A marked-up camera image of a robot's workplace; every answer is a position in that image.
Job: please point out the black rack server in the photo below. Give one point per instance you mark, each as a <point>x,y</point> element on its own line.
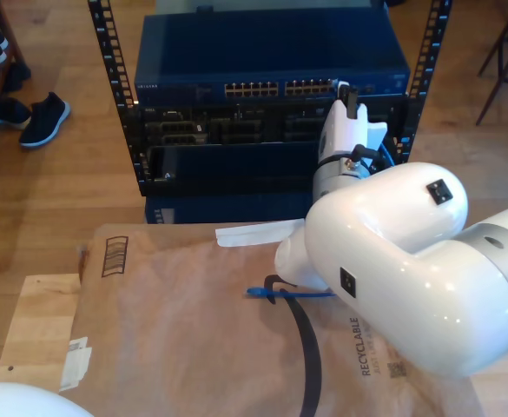
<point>258,126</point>

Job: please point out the dark blue base box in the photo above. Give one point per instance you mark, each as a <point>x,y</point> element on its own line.
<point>236,209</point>

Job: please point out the black equipment rack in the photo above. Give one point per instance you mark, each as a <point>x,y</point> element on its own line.
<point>110,56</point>

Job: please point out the brown packing paper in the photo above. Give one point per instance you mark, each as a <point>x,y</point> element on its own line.
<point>171,347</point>

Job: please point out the dark sneaker pale sole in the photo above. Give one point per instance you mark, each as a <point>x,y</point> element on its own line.
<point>45,121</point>
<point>12,113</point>

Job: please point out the plain dark shoe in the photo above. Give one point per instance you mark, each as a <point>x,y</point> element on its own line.
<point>17,78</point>

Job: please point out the brown wooden shoe rack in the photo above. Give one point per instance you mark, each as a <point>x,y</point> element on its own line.
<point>10,32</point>

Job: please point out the blue network switch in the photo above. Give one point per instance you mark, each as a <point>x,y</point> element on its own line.
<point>271,52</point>

